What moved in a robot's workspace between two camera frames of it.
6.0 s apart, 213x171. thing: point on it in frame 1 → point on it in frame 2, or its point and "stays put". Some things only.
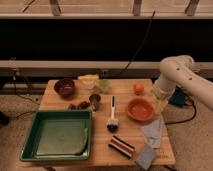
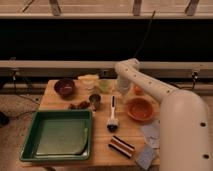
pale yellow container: (88, 81) stays put
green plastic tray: (59, 135) stays put
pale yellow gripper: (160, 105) → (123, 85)
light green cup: (104, 85) stays put
